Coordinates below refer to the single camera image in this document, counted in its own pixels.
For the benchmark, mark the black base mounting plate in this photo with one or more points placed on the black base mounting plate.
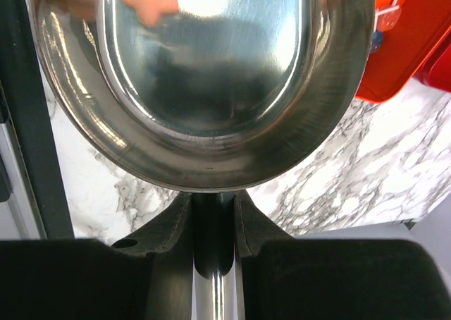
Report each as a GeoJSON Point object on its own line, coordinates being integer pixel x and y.
{"type": "Point", "coordinates": [27, 108]}

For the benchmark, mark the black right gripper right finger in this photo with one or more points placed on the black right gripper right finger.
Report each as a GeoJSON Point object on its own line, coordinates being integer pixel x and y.
{"type": "Point", "coordinates": [288, 278]}

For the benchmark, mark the red tray of swirl lollipops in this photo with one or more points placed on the red tray of swirl lollipops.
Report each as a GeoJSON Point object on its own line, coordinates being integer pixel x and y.
{"type": "Point", "coordinates": [435, 70]}

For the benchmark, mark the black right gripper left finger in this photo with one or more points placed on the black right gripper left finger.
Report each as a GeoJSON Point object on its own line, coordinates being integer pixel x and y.
{"type": "Point", "coordinates": [146, 275]}

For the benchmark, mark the orange tray of clear lollipops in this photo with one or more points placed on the orange tray of clear lollipops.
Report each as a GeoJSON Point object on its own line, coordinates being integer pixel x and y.
{"type": "Point", "coordinates": [423, 24]}

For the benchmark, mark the steel candy scoop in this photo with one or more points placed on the steel candy scoop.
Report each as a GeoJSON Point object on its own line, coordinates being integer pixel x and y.
{"type": "Point", "coordinates": [222, 96]}

